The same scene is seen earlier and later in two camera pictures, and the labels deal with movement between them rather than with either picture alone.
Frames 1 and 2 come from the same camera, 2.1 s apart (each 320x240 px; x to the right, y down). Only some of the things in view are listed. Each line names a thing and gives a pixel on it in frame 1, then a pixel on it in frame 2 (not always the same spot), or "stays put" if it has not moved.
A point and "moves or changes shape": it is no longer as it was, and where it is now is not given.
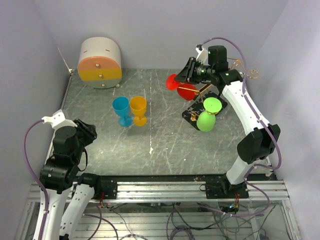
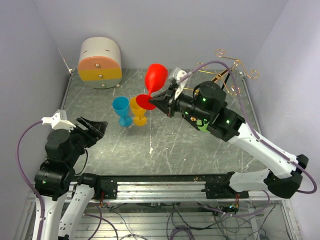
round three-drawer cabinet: [100, 64] stays put
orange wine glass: [138, 105] stays put
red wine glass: [186, 91] moves or changes shape
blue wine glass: [121, 106] stays put
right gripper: [186, 74] -> [163, 102]
